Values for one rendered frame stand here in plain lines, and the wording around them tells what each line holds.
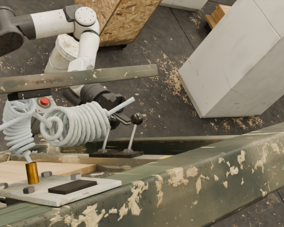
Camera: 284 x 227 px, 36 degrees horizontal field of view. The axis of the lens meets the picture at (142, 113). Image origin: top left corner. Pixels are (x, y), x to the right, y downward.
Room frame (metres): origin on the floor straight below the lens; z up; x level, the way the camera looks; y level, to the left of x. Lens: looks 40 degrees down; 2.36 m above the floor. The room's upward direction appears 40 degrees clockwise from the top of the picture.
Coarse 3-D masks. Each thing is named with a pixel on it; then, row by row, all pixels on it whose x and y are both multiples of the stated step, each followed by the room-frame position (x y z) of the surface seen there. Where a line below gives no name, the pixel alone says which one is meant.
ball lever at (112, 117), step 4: (112, 116) 0.99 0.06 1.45; (112, 120) 0.98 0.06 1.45; (116, 120) 0.99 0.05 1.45; (112, 124) 0.97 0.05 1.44; (108, 128) 0.96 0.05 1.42; (108, 132) 0.96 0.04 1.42; (104, 140) 0.93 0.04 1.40; (104, 144) 0.92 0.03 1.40; (104, 148) 0.92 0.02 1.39; (100, 152) 0.90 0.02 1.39; (104, 152) 0.90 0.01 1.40
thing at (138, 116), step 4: (136, 112) 0.96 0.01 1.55; (132, 116) 0.95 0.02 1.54; (136, 116) 0.95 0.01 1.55; (140, 116) 0.95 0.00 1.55; (132, 120) 0.94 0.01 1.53; (136, 120) 0.94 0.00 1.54; (140, 120) 0.95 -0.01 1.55; (136, 124) 0.94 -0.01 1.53; (132, 132) 0.92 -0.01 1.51; (132, 136) 0.91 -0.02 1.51; (132, 140) 0.90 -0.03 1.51; (128, 144) 0.89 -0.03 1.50; (128, 148) 0.88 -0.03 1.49; (124, 152) 0.87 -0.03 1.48; (128, 152) 0.87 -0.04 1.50; (132, 152) 0.88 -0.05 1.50
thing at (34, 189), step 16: (16, 96) 0.37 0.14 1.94; (32, 96) 0.39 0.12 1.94; (16, 112) 0.38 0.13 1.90; (32, 112) 0.40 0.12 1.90; (16, 128) 0.39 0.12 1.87; (16, 144) 0.38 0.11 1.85; (32, 144) 0.40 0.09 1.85; (32, 176) 0.37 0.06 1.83; (48, 176) 0.41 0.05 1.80; (64, 176) 0.41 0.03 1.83; (80, 176) 0.39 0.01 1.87; (0, 192) 0.33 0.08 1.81; (16, 192) 0.33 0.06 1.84; (32, 192) 0.33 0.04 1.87; (80, 192) 0.33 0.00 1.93; (96, 192) 0.34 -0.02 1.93
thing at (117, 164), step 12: (12, 156) 1.02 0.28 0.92; (36, 156) 0.97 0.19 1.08; (48, 156) 0.95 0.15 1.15; (60, 156) 0.93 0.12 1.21; (72, 156) 0.92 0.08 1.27; (84, 156) 0.91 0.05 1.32; (144, 156) 0.86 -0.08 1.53; (156, 156) 0.85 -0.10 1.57; (108, 168) 0.86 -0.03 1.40; (120, 168) 0.84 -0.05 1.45
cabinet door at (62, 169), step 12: (0, 168) 0.88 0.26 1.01; (12, 168) 0.87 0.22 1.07; (24, 168) 0.87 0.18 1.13; (48, 168) 0.85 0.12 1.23; (60, 168) 0.84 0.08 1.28; (72, 168) 0.83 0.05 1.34; (84, 168) 0.83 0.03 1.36; (96, 168) 0.87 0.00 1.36; (0, 180) 0.72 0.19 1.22; (12, 180) 0.71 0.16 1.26
